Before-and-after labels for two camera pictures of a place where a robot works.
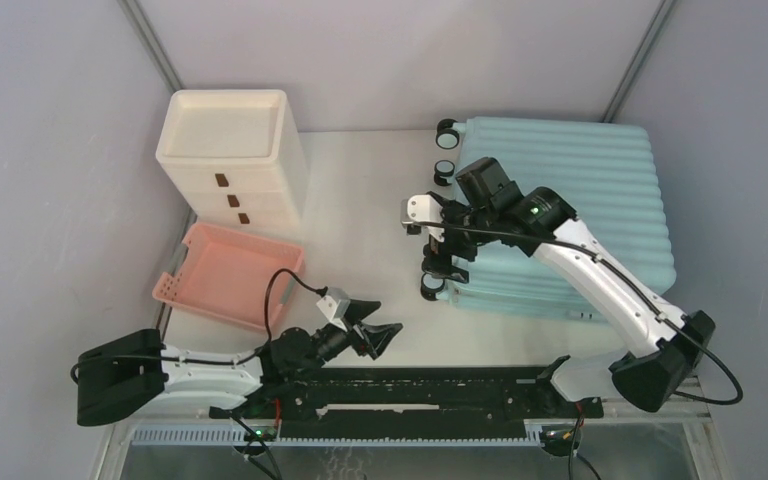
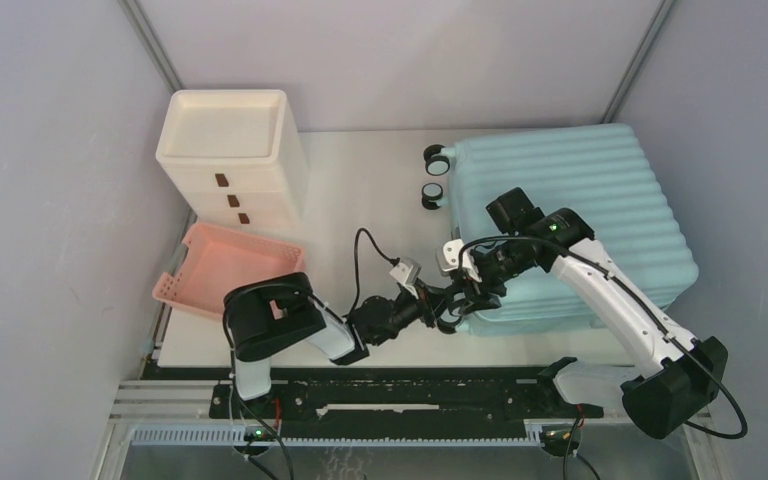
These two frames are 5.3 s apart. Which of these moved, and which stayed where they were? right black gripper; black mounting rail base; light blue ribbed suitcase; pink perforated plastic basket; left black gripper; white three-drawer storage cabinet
Moved: light blue ribbed suitcase; left black gripper; right black gripper
Stayed: black mounting rail base; pink perforated plastic basket; white three-drawer storage cabinet
